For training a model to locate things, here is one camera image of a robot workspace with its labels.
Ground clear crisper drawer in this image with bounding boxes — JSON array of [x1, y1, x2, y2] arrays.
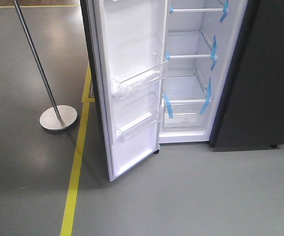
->
[[162, 99, 209, 133]]

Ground open fridge door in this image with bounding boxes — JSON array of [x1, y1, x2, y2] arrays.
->
[[80, 0, 168, 181]]

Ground lower clear door bin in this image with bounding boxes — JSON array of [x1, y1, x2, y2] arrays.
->
[[116, 108, 162, 143]]

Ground metal stanchion post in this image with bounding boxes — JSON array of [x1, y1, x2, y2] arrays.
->
[[13, 0, 78, 131]]

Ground dark grey fridge body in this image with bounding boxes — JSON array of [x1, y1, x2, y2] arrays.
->
[[156, 0, 284, 155]]

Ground clear door bin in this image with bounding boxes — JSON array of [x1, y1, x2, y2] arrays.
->
[[116, 108, 162, 143], [111, 59, 169, 99]]

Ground middle clear door bin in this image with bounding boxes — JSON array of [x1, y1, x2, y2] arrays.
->
[[111, 59, 169, 99]]

